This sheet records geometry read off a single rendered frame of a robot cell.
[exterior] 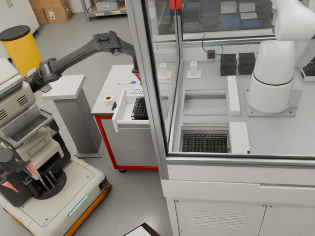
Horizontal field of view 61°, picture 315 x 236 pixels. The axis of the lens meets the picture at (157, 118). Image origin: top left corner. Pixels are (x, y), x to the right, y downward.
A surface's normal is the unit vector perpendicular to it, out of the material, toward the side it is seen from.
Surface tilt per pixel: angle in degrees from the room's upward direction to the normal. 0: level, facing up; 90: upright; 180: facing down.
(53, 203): 0
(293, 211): 90
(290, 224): 90
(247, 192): 90
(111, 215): 0
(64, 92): 0
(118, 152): 90
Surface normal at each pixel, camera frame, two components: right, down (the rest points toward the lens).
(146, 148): -0.13, 0.68
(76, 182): -0.12, -0.73
